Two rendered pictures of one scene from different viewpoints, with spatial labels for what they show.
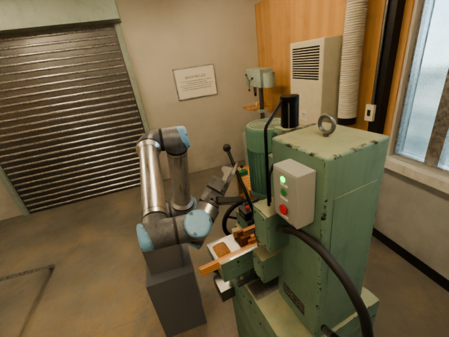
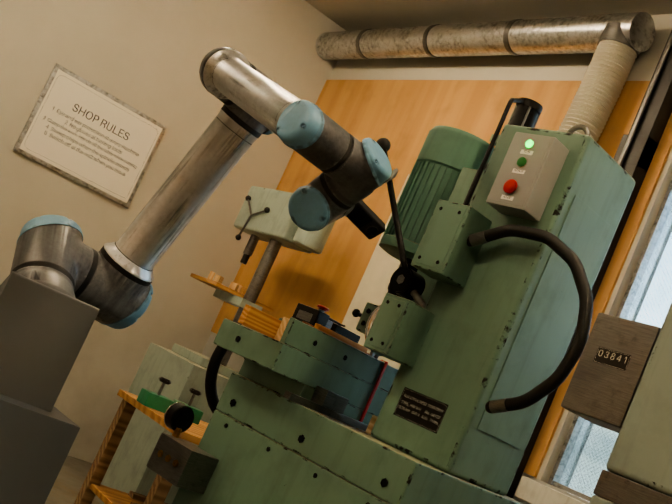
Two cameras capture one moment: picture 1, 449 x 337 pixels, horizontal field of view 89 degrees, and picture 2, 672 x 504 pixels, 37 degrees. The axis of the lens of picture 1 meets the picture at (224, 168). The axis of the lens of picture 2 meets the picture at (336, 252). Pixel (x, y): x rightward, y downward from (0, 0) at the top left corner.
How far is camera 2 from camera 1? 1.68 m
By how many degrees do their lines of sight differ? 39
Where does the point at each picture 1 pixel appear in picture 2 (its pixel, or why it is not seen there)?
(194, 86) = (82, 145)
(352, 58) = not seen: hidden behind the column
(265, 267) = (406, 319)
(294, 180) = (550, 140)
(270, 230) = (463, 231)
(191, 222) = (373, 147)
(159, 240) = (331, 133)
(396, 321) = not seen: outside the picture
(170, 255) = (49, 351)
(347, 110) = not seen: hidden behind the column
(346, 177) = (592, 180)
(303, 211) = (540, 190)
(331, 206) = (569, 203)
